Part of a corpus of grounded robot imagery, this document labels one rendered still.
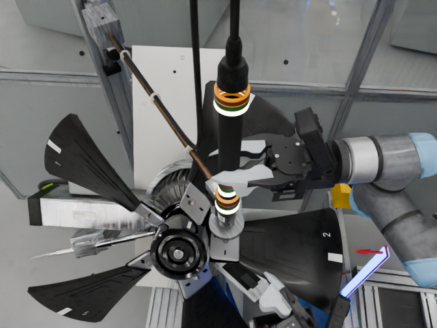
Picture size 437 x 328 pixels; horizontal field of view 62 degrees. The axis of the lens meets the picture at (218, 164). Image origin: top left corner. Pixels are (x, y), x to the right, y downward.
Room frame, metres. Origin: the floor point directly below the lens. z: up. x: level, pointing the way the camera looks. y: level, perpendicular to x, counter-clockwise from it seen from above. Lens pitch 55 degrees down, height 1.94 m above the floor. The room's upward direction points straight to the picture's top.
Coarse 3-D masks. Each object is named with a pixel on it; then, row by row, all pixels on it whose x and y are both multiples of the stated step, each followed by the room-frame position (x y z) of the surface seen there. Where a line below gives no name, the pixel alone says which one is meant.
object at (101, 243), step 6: (132, 234) 0.37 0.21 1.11; (138, 234) 0.37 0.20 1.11; (144, 234) 0.37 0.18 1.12; (150, 234) 0.37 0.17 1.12; (102, 240) 0.36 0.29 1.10; (108, 240) 0.36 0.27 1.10; (114, 240) 0.36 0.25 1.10; (120, 240) 0.36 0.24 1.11; (126, 240) 0.36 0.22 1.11; (132, 240) 0.36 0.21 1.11; (96, 246) 0.35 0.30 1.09; (102, 246) 0.35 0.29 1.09; (108, 246) 0.35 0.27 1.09; (54, 252) 0.35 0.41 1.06; (60, 252) 0.34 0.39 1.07; (66, 252) 0.34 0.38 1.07; (72, 252) 0.34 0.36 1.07; (30, 258) 0.34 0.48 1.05
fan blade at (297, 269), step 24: (288, 216) 0.38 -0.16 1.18; (312, 216) 0.38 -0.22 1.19; (336, 216) 0.38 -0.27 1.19; (240, 240) 0.32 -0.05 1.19; (264, 240) 0.32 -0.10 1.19; (288, 240) 0.33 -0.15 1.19; (312, 240) 0.33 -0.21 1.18; (336, 240) 0.33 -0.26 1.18; (240, 264) 0.27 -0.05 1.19; (264, 264) 0.27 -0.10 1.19; (288, 264) 0.27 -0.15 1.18; (312, 264) 0.27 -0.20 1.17; (336, 264) 0.28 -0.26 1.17; (288, 288) 0.23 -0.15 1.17; (312, 288) 0.23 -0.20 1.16; (336, 288) 0.23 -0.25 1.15
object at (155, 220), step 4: (140, 204) 0.37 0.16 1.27; (136, 208) 0.38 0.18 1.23; (140, 208) 0.37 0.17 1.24; (144, 208) 0.36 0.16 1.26; (148, 208) 0.36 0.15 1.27; (136, 212) 0.39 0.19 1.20; (140, 212) 0.38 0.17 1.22; (144, 212) 0.37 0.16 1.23; (148, 212) 0.36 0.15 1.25; (152, 212) 0.35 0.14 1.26; (140, 216) 0.38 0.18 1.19; (152, 216) 0.36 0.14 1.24; (156, 216) 0.35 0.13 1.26; (148, 220) 0.37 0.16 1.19; (152, 220) 0.36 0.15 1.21; (156, 220) 0.35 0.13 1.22; (160, 220) 0.35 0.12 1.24; (152, 224) 0.37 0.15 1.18; (156, 224) 0.36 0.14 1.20; (160, 224) 0.35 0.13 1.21
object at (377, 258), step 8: (384, 248) 0.31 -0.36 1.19; (376, 256) 0.30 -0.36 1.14; (384, 256) 0.29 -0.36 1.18; (368, 264) 0.30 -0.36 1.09; (376, 264) 0.29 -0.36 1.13; (360, 272) 0.31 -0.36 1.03; (368, 272) 0.29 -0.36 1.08; (352, 280) 0.31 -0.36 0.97; (360, 280) 0.29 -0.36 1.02; (344, 288) 0.31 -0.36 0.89; (352, 288) 0.29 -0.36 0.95
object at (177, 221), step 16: (176, 208) 0.40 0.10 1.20; (176, 224) 0.33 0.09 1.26; (192, 224) 0.34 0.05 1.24; (208, 224) 0.37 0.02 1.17; (160, 240) 0.30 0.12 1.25; (176, 240) 0.30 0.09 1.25; (192, 240) 0.30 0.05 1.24; (208, 240) 0.32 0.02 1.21; (160, 256) 0.28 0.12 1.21; (192, 256) 0.27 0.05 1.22; (160, 272) 0.25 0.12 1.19; (176, 272) 0.25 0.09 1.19; (192, 272) 0.25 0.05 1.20
